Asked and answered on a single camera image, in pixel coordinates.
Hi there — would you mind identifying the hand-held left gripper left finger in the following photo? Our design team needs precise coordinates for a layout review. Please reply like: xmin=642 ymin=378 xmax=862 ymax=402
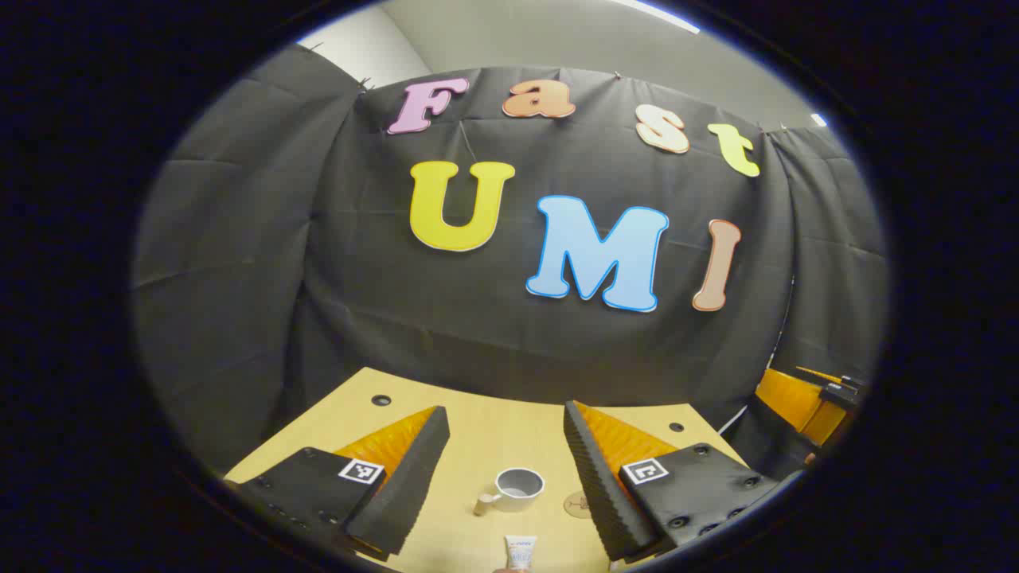
xmin=225 ymin=406 xmax=451 ymax=562

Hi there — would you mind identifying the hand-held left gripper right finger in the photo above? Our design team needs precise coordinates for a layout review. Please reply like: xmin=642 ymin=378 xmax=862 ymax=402
xmin=564 ymin=400 xmax=785 ymax=564

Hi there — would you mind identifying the white cup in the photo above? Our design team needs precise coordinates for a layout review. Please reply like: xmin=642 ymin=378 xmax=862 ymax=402
xmin=474 ymin=468 xmax=546 ymax=516

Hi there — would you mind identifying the white toothpaste tube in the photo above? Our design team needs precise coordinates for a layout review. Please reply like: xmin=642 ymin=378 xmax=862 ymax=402
xmin=504 ymin=535 xmax=538 ymax=572

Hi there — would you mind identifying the wooden desktop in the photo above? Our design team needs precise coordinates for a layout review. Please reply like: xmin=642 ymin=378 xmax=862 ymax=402
xmin=225 ymin=366 xmax=749 ymax=573

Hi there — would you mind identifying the black backdrop cloth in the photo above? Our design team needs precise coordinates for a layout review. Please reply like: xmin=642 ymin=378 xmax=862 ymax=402
xmin=131 ymin=44 xmax=888 ymax=478

